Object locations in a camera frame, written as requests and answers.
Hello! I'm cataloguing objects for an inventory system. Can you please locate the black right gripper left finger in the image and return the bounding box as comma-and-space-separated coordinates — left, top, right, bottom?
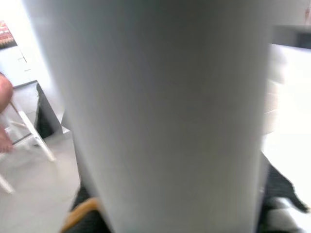
59, 186, 110, 233

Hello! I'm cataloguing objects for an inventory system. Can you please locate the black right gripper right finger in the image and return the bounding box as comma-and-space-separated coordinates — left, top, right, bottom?
256, 157, 311, 233

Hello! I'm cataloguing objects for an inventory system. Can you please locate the white plastic table leg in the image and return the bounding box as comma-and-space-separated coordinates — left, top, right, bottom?
21, 0, 276, 233

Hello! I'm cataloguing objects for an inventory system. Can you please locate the white wooden chair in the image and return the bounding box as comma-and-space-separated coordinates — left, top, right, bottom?
0, 100, 57, 195

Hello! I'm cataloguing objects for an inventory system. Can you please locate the person bare leg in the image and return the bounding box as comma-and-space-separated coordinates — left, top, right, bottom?
0, 72, 16, 154

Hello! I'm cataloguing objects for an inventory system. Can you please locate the red patterned mat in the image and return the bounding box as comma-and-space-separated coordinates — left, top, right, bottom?
0, 20, 14, 48

